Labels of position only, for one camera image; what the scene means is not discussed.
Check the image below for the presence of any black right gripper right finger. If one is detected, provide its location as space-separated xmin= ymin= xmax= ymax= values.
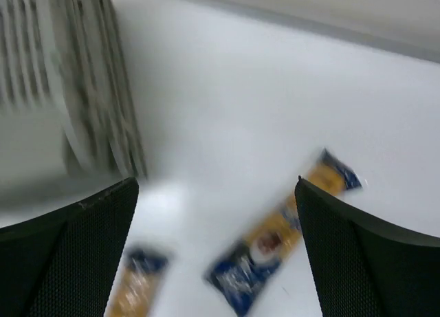
xmin=294 ymin=178 xmax=439 ymax=316

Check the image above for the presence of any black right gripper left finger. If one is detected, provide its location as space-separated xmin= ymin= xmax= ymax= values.
xmin=1 ymin=177 xmax=139 ymax=316

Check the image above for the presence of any grey stacked tray shelf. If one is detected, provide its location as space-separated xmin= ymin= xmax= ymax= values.
xmin=0 ymin=0 xmax=149 ymax=180

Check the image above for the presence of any spaghetti bag centre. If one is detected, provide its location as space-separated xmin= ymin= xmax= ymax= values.
xmin=104 ymin=244 xmax=173 ymax=317

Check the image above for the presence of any spaghetti bag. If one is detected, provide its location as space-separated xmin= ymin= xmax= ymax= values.
xmin=104 ymin=244 xmax=173 ymax=317
xmin=205 ymin=149 xmax=362 ymax=316

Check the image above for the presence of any spaghetti bag far right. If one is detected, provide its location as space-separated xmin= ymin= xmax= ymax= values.
xmin=205 ymin=149 xmax=362 ymax=316

